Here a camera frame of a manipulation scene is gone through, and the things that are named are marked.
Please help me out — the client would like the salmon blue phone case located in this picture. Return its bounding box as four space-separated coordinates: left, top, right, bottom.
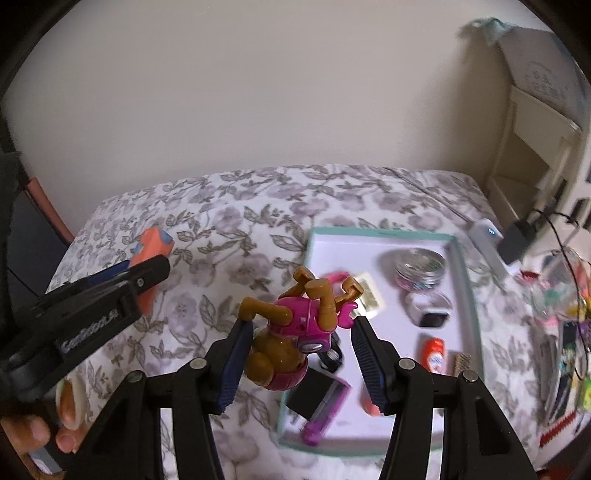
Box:
129 227 174 316

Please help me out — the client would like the black toy car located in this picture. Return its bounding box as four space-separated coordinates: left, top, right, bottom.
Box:
318 332 344 374

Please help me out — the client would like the purple plastic case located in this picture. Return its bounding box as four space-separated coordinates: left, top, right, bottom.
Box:
301 380 351 446

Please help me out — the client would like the orange Lion bottle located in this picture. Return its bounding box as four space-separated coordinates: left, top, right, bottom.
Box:
421 338 446 374

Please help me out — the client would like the cream hair claw clip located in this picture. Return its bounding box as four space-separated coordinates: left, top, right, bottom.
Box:
352 272 387 320

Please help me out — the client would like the white smartwatch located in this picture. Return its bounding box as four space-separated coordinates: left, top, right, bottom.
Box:
405 290 454 329

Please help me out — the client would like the black small box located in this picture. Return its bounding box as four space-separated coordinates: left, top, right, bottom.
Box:
287 369 336 420

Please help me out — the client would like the pink brown dog toy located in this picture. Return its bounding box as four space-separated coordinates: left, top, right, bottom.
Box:
238 266 365 391

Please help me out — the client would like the black gold patterned box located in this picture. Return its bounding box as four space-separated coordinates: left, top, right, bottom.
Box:
452 352 473 377

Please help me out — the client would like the pink watch band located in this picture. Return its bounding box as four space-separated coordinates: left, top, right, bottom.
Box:
322 272 349 290

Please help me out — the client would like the round metal tin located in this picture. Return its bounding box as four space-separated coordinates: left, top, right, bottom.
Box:
394 248 447 292

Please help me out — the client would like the person left hand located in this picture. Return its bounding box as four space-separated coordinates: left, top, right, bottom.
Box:
1 373 90 479

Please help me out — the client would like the teal white tray box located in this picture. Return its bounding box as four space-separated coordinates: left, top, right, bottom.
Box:
304 227 483 457

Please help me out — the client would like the floral grey white blanket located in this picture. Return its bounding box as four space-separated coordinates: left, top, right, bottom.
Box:
51 165 541 458

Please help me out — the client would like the white power strip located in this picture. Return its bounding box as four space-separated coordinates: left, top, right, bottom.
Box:
468 218 521 282

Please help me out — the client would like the grey hair clip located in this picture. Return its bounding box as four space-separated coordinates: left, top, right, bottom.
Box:
537 335 559 418

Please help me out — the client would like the black power adapter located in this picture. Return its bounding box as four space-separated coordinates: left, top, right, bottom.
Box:
497 219 537 265

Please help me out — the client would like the clear glass cup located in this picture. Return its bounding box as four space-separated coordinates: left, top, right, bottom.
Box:
531 247 586 322

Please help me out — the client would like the black smartphone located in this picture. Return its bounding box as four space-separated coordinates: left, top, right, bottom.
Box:
550 321 578 421

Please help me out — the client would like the paper sheet on shelf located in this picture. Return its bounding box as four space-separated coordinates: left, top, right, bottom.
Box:
472 17 590 127

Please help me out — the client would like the black cable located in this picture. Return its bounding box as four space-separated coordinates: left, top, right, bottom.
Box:
528 208 591 384

